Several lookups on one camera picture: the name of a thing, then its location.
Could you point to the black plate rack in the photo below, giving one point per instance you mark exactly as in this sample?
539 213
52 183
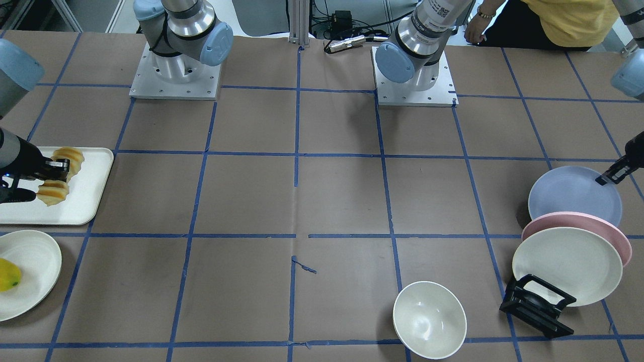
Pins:
535 310

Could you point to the cream plate in rack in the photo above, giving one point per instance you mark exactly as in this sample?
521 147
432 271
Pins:
578 262

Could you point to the cream plate with fruit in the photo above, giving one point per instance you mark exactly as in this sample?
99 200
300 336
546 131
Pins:
39 259

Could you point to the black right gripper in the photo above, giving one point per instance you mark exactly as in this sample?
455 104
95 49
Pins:
30 162

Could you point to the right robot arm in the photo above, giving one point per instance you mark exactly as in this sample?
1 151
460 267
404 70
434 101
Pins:
187 44

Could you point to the yellow bread roll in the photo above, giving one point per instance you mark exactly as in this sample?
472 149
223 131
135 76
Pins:
52 192
75 159

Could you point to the aluminium frame post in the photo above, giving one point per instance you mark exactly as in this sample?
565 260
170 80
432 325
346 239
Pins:
298 23

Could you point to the pink plate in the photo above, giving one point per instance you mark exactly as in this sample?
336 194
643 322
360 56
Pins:
591 223

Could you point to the cream bowl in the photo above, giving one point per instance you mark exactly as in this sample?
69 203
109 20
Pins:
429 320

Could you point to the yellow fruit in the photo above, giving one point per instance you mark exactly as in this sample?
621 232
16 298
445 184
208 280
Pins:
11 275

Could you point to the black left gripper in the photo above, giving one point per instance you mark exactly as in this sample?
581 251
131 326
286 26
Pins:
635 155

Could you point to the cream tray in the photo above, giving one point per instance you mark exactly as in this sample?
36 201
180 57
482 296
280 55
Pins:
81 204

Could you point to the person in yellow shirt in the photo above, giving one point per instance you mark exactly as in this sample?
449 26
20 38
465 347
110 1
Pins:
541 25

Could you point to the silver connector plug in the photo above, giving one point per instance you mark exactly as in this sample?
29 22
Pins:
335 46

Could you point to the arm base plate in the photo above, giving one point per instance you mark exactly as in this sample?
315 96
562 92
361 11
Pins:
174 78
432 86

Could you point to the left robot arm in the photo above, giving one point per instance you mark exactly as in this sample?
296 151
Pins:
410 68

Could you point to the blue plate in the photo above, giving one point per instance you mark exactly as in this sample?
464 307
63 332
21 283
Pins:
575 189

